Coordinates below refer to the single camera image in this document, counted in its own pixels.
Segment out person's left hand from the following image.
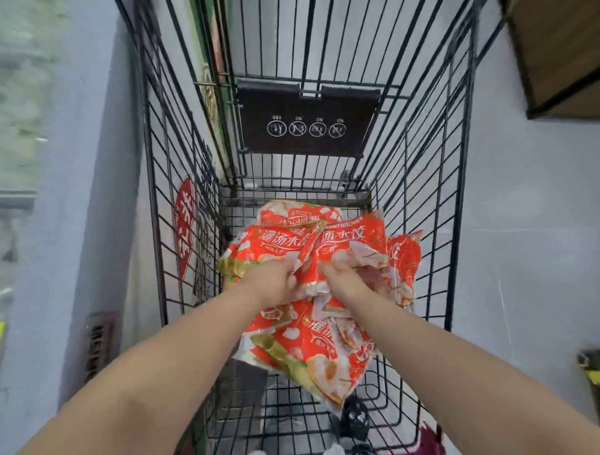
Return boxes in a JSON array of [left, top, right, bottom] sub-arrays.
[[236, 259, 301, 310]]

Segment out person's right hand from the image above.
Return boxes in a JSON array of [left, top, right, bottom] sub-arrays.
[[316, 260, 376, 310]]

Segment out dumpling packets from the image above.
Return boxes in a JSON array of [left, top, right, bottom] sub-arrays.
[[216, 199, 423, 308]]

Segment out black wire shopping cart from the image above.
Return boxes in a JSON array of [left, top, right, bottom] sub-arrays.
[[114, 0, 507, 455]]

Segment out person's left forearm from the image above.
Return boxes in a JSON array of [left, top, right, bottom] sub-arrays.
[[16, 286, 263, 455]]

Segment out person's right forearm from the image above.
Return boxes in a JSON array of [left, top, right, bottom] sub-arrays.
[[346, 290, 600, 455]]

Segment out person's black right shoe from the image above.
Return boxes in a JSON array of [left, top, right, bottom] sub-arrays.
[[339, 393, 371, 441]]

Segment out black cart seat panel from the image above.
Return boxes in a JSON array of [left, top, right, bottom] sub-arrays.
[[236, 79, 381, 159]]

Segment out grey freezer with loose dumplings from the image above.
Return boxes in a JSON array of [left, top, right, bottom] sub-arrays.
[[0, 0, 226, 455]]

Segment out red round sticker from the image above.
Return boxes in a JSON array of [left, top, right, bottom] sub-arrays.
[[173, 177, 197, 281]]

